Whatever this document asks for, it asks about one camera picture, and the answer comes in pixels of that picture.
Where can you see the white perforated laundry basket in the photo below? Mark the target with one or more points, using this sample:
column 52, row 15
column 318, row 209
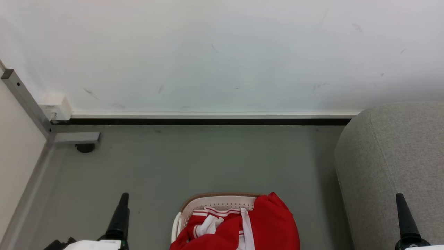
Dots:
column 215, row 203

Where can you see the red and white garment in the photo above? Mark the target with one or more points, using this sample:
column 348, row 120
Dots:
column 270, row 222

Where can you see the white wall socket box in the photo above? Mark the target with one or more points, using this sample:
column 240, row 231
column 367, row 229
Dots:
column 57, row 107

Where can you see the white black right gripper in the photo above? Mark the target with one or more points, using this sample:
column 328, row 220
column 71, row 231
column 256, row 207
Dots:
column 428, row 247

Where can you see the black round frame foot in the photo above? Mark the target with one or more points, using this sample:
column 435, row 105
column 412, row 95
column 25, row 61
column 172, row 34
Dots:
column 85, row 148

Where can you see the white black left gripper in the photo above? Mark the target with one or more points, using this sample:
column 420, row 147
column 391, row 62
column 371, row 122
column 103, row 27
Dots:
column 92, row 245

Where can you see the grey metal partition frame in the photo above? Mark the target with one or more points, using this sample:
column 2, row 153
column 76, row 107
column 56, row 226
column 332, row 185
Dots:
column 29, row 104

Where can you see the white black wall baseboard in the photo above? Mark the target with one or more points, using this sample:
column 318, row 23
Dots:
column 208, row 117

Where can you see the grey fabric sofa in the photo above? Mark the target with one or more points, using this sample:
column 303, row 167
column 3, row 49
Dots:
column 395, row 159

